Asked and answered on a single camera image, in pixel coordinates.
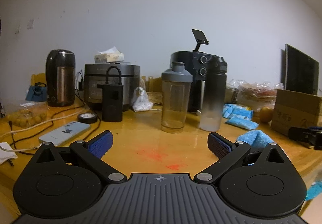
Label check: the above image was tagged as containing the dark blue air fryer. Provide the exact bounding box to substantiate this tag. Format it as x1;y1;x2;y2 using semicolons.
170;51;222;114

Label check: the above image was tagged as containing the black electric kettle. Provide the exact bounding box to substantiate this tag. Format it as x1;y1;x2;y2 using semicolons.
45;49;76;107

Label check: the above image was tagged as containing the orange fruit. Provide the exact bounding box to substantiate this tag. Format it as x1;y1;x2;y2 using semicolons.
259;106;273;123

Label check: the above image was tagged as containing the white cable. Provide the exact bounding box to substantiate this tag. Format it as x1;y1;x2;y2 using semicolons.
0;119;55;137

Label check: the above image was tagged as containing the black tape roll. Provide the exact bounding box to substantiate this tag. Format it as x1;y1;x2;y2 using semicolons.
77;113;98;124

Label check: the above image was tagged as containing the blue wipe packet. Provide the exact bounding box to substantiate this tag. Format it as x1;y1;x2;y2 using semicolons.
222;103;254;120
225;117;259;130

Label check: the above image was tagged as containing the tissue pack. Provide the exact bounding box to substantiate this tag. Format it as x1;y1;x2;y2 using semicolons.
94;46;125;64

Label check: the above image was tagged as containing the clear snack container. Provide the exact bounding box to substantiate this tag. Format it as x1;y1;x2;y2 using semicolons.
0;103;48;128

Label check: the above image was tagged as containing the black cable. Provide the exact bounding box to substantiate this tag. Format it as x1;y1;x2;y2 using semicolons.
7;92;102;154

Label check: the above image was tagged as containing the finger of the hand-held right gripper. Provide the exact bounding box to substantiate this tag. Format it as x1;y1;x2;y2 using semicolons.
288;126;322;150

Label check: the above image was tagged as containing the white cloth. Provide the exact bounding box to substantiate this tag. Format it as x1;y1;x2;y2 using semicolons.
0;141;18;164

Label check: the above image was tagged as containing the black phone stand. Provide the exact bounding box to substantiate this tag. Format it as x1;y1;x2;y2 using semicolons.
191;29;210;53

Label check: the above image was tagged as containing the grey lid shaker bottle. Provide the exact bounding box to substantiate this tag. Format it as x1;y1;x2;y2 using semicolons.
161;61;194;134

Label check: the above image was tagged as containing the black television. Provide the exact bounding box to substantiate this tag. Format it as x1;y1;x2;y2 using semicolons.
284;43;320;96

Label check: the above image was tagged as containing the cardboard box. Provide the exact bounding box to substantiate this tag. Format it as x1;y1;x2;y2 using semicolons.
270;89;322;137

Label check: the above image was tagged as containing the clear bag of food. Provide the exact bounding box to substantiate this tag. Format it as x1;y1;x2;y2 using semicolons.
226;79;285;112

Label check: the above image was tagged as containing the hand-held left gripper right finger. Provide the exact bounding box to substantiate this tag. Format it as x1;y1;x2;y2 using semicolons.
193;131;286;184

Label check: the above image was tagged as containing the blue pouch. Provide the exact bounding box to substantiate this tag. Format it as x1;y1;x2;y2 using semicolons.
26;82;48;102

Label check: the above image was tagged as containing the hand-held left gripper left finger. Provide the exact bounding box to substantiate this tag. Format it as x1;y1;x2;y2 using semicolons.
35;130;127;184

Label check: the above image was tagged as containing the blue microfiber cloth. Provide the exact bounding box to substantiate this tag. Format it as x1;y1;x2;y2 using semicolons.
236;130;271;148

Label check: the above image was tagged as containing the black gradient water bottle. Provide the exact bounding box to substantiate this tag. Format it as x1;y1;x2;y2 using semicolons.
199;56;228;131

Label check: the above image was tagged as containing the black portable air pump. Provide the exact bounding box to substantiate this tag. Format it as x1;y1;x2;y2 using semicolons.
102;66;124;122

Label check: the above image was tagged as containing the wooden chair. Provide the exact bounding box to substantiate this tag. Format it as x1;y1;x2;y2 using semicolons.
140;76;163;93
30;73;47;88

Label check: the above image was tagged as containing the white plastic bag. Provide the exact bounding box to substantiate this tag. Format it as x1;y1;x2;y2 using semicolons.
132;86;154;113

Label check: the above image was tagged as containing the grey rice cooker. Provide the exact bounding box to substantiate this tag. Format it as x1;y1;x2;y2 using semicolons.
84;62;141;112

